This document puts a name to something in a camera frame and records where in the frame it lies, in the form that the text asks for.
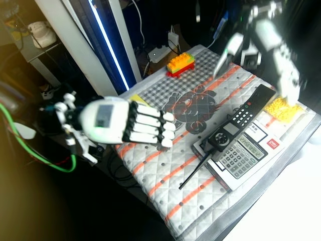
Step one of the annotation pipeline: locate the orange green red brick toy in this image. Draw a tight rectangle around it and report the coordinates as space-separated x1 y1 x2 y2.
166 52 196 78

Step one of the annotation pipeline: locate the black white shoe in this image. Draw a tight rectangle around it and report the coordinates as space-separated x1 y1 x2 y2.
41 83 61 100

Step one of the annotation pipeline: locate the bag of yellow beads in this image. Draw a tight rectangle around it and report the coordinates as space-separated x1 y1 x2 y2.
258 96 308 125

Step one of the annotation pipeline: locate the white plug adapter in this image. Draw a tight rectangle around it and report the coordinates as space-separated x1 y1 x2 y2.
167 31 180 46

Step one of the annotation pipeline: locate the calculator box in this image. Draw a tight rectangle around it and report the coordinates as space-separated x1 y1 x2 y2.
192 117 286 193

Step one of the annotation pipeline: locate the white cable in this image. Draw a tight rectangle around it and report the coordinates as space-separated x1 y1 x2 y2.
130 0 146 44

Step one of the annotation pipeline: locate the grey quilt with bear print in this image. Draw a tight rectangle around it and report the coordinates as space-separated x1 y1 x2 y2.
114 44 317 239

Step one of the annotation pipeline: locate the white pillar with light strip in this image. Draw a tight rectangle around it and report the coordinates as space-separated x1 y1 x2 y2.
34 0 142 96

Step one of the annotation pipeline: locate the green cable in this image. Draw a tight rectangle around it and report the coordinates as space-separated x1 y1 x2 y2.
0 102 77 174

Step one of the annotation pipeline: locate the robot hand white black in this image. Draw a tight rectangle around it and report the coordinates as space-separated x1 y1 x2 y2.
79 96 177 149
213 19 305 106

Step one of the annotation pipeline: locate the yellow block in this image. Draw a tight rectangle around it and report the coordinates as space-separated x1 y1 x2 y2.
129 93 151 107

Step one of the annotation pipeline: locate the large black toy phone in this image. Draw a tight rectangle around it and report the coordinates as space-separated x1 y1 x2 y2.
179 84 277 190

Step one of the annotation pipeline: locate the white power strip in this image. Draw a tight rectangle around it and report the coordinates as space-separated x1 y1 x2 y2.
147 46 172 64

